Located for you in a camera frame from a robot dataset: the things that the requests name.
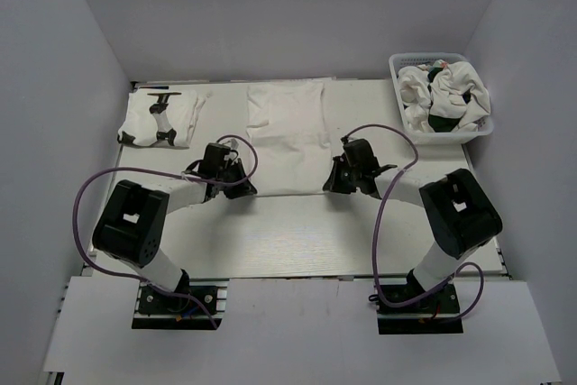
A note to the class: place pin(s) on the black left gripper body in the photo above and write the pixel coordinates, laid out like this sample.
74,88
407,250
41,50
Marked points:
233,172

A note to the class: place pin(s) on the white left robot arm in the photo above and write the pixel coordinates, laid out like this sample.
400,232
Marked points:
131,225

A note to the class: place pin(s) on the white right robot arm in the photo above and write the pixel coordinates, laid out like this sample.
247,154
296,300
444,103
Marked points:
460,215

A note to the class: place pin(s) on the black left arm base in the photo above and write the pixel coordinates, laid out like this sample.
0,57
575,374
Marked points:
154,311

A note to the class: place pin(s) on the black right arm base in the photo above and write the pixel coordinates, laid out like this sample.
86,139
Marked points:
435,315

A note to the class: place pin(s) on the white t-shirt cartoon print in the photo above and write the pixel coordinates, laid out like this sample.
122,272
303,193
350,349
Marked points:
443,97

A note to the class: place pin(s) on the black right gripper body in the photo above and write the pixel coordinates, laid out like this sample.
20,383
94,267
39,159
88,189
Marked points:
343,178

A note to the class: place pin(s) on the folded white t-shirt black print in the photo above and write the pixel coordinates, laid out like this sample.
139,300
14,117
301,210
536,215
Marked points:
161,118

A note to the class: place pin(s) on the white t-shirt green trim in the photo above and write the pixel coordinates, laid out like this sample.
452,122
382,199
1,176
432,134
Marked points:
286,126

